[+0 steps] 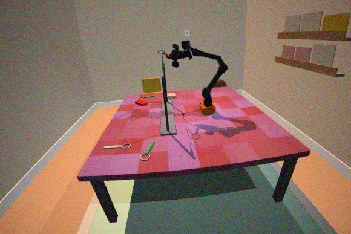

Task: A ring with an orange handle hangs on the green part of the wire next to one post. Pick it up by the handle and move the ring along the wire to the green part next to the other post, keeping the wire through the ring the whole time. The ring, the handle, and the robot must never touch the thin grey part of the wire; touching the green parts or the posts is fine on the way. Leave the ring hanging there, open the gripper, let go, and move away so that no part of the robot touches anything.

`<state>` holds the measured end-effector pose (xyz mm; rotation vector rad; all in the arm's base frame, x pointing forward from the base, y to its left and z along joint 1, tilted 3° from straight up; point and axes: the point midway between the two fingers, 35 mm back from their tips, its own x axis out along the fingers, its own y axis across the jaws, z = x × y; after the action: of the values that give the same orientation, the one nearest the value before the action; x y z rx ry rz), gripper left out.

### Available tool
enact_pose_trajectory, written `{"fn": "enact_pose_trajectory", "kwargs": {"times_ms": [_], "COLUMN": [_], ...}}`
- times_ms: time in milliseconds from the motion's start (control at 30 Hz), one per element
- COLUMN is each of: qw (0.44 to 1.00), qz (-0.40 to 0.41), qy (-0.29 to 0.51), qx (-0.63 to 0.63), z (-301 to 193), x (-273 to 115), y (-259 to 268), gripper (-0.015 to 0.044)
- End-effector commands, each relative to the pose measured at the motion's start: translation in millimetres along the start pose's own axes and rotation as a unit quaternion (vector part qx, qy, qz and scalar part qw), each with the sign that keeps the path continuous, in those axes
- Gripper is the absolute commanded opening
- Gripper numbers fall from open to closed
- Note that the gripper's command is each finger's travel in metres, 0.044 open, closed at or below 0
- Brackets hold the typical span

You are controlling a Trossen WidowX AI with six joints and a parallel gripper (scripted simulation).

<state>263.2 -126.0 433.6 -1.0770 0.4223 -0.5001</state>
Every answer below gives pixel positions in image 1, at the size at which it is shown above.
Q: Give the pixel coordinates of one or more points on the red rectangular block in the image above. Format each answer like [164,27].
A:
[142,103]

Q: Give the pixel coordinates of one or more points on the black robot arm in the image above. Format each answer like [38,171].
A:
[206,92]

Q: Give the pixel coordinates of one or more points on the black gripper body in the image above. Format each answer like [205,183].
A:
[175,63]

